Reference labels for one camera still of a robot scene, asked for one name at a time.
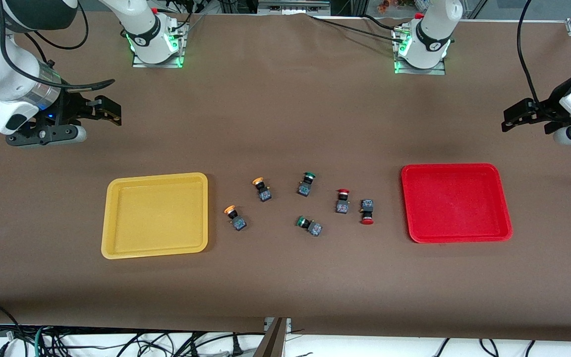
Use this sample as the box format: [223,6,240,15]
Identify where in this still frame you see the red plastic tray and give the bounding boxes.
[400,163,514,244]

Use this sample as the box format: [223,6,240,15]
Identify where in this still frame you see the yellow plastic tray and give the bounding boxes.
[101,172,210,260]

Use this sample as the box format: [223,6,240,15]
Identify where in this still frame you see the brown table cloth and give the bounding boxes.
[0,11,571,343]

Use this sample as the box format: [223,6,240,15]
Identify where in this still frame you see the grey power strip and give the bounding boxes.
[258,0,331,14]

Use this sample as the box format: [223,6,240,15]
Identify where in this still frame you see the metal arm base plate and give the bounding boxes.
[394,27,447,76]
[132,24,189,69]

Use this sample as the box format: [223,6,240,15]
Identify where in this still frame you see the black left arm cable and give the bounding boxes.
[517,0,540,103]

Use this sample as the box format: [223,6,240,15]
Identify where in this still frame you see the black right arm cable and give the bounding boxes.
[0,0,116,91]

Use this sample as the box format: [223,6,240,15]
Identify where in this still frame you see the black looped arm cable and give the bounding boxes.
[32,0,90,51]

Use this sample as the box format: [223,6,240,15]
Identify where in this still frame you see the yellow pushbutton switch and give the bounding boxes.
[252,178,273,202]
[224,205,247,232]

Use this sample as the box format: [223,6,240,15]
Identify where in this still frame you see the black cable on table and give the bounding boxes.
[309,14,406,44]

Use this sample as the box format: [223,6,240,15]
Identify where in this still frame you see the green pushbutton switch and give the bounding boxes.
[296,172,316,197]
[296,216,323,237]

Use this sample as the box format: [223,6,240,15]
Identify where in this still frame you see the green floor cable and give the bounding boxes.
[34,326,51,357]

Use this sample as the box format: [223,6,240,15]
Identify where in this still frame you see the metal camera post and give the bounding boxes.
[255,317,292,357]

